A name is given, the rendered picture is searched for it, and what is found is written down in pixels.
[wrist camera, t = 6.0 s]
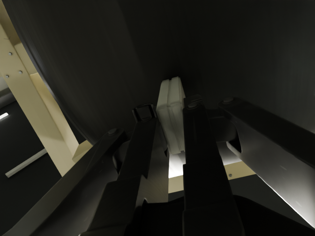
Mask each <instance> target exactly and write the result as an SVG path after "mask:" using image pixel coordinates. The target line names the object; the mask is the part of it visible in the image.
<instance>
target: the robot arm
mask: <svg viewBox="0 0 315 236"><path fill-rule="evenodd" d="M217 107H218V109H207V108H205V105H204V103H203V99H202V96H201V95H198V94H197V95H194V96H189V97H185V93H184V90H183V86H182V83H181V79H180V77H178V76H177V77H174V78H172V79H171V80H169V79H167V80H164V81H162V83H161V87H160V92H159V97H158V102H157V106H155V107H154V106H153V103H145V104H142V105H139V106H137V107H135V108H133V109H132V112H133V115H134V117H135V121H136V125H135V128H134V130H133V131H131V132H129V133H126V132H125V130H124V128H114V129H112V130H110V131H109V132H107V133H106V134H104V135H103V136H102V137H101V138H100V139H99V140H98V141H97V142H96V143H95V144H94V145H93V147H92V148H91V149H90V150H89V151H88V152H87V153H86V154H85V155H84V156H83V157H82V158H81V159H80V160H79V161H78V162H77V163H76V164H75V165H74V166H73V167H72V168H71V169H70V170H69V171H68V172H67V173H66V174H65V175H64V176H63V177H62V178H61V179H60V180H59V181H58V182H57V183H56V184H55V185H54V186H53V187H52V188H51V189H50V190H49V191H48V192H47V193H46V194H45V195H44V196H43V197H42V198H41V199H40V200H39V201H38V202H37V203H36V204H35V205H34V206H33V207H32V208H31V209H30V210H29V211H28V213H27V214H26V215H25V216H24V217H23V218H22V219H20V221H18V223H17V224H15V225H14V226H13V227H12V228H11V229H10V230H9V231H8V232H6V233H5V234H3V235H2V236H315V230H313V229H311V228H309V227H307V226H305V225H303V224H300V223H298V222H296V221H294V220H292V219H290V218H288V217H286V216H284V215H282V214H279V213H277V212H275V211H273V210H271V209H269V208H267V207H265V206H263V205H260V204H258V203H256V202H254V201H252V200H250V199H248V198H245V197H242V196H238V195H233V193H232V190H231V187H230V184H229V180H228V177H227V174H226V171H225V167H224V164H223V161H222V158H221V156H220V154H219V150H218V147H217V144H216V142H226V143H227V146H228V148H229V149H230V150H231V151H232V152H234V153H235V154H236V155H237V156H238V157H239V158H240V159H241V160H242V161H243V162H244V163H245V164H246V165H247V166H248V167H249V168H250V169H251V170H252V171H253V172H254V173H255V174H257V175H258V176H259V177H260V178H261V179H262V180H263V181H264V182H265V183H266V184H267V185H268V186H269V187H270V188H271V189H273V190H274V191H275V192H276V193H277V194H278V195H279V196H280V197H281V198H282V199H283V200H284V201H285V202H286V203H288V204H289V205H290V206H291V207H292V208H293V209H294V210H295V211H296V212H297V213H298V214H299V215H300V216H301V217H302V218H304V219H305V220H306V221H307V222H308V223H309V224H310V225H311V226H312V227H314V228H315V134H314V133H312V132H310V131H308V130H306V129H304V128H302V127H300V126H298V125H296V124H293V123H291V122H289V121H287V120H285V119H283V118H281V117H279V116H277V115H275V114H273V113H271V112H268V111H266V110H264V109H262V108H260V107H258V106H256V105H254V104H252V103H250V102H248V101H246V100H243V99H241V98H239V97H228V98H225V99H224V100H221V101H220V102H218V103H217ZM167 147H168V149H167ZM168 150H169V152H168ZM183 150H184V152H185V158H186V164H183V188H184V196H183V197H180V198H177V199H175V200H172V201H169V202H168V185H169V153H170V154H172V155H174V154H178V153H181V151H183Z"/></svg>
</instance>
